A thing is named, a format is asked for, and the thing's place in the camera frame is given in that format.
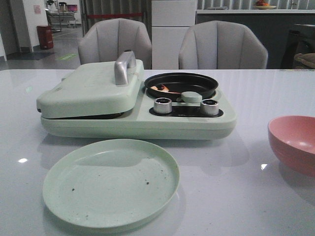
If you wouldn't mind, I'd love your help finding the cooked orange shrimp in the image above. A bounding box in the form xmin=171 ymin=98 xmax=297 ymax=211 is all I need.
xmin=150 ymin=85 xmax=180 ymax=94

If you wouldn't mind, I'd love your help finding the mint green breakfast maker lid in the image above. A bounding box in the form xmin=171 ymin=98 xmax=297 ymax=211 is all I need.
xmin=36 ymin=51 xmax=144 ymax=119

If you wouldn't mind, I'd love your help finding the pink bowl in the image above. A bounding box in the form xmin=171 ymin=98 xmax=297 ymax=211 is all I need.
xmin=268 ymin=116 xmax=315 ymax=177

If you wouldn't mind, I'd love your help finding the mint green breakfast maker base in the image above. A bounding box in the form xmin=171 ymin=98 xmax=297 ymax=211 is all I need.
xmin=41 ymin=84 xmax=237 ymax=140

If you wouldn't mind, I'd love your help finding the left silver control knob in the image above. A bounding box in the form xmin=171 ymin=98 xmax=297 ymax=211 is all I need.
xmin=153 ymin=97 xmax=172 ymax=114

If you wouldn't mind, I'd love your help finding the silver control knob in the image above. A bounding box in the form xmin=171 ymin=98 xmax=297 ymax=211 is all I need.
xmin=153 ymin=97 xmax=172 ymax=114
xmin=200 ymin=99 xmax=219 ymax=116

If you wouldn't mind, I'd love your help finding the black round frying pan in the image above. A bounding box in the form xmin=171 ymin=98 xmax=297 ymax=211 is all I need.
xmin=144 ymin=72 xmax=219 ymax=102

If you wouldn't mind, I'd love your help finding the right silver control knob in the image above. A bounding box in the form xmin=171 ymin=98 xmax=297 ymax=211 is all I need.
xmin=200 ymin=99 xmax=219 ymax=116

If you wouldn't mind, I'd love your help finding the mint green round plate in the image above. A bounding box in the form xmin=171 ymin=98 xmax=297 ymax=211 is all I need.
xmin=42 ymin=139 xmax=180 ymax=231

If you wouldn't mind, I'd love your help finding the right grey upholstered chair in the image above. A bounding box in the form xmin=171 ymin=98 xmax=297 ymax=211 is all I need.
xmin=179 ymin=21 xmax=268 ymax=69

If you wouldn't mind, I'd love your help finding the grey upholstered chair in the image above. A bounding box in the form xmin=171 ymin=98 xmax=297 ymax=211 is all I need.
xmin=179 ymin=21 xmax=268 ymax=69
xmin=78 ymin=18 xmax=152 ymax=69

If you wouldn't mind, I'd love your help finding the left grey upholstered chair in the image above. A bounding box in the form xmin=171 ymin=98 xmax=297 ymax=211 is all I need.
xmin=78 ymin=18 xmax=152 ymax=69

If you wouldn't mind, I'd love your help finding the white refrigerator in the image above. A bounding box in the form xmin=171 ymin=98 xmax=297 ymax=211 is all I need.
xmin=151 ymin=0 xmax=197 ymax=70

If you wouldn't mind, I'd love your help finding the red barrier belt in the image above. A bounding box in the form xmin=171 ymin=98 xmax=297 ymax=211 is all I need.
xmin=87 ymin=12 xmax=144 ymax=19

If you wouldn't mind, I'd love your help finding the dark grey counter cabinet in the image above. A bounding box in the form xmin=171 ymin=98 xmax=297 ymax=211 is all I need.
xmin=196 ymin=9 xmax=315 ymax=69

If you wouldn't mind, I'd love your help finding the fruit plate on counter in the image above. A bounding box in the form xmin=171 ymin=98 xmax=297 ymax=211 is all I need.
xmin=254 ymin=0 xmax=276 ymax=10

